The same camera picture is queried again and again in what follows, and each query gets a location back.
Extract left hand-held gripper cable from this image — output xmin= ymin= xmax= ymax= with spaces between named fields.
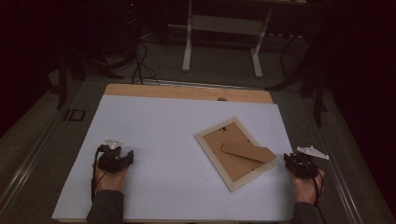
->
xmin=91 ymin=146 xmax=108 ymax=202

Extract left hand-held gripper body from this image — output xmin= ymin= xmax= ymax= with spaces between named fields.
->
xmin=97 ymin=137 xmax=125 ymax=175

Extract black floor socket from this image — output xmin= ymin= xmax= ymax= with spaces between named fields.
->
xmin=64 ymin=108 xmax=87 ymax=122

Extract white paper sheet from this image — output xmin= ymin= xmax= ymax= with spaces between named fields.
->
xmin=50 ymin=94 xmax=316 ymax=222

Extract black metal stand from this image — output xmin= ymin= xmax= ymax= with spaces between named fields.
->
xmin=55 ymin=49 xmax=125 ymax=110
xmin=264 ymin=31 xmax=330 ymax=127

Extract white metal desk frame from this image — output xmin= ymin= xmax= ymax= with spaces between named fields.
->
xmin=181 ymin=0 xmax=275 ymax=78

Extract black floor cables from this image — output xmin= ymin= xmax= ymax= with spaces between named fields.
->
xmin=130 ymin=40 xmax=162 ymax=86

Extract wooden picture frame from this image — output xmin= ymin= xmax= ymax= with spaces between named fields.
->
xmin=193 ymin=116 xmax=278 ymax=193

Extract metal floor rail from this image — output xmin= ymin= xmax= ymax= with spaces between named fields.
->
xmin=311 ymin=124 xmax=365 ymax=224
xmin=0 ymin=118 xmax=64 ymax=213

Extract person's right hand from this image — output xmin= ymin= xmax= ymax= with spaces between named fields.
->
xmin=290 ymin=167 xmax=325 ymax=206

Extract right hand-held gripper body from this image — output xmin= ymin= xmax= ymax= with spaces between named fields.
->
xmin=292 ymin=146 xmax=331 ymax=179

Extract person's left hand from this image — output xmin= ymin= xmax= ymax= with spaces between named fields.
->
xmin=92 ymin=161 xmax=130 ymax=194

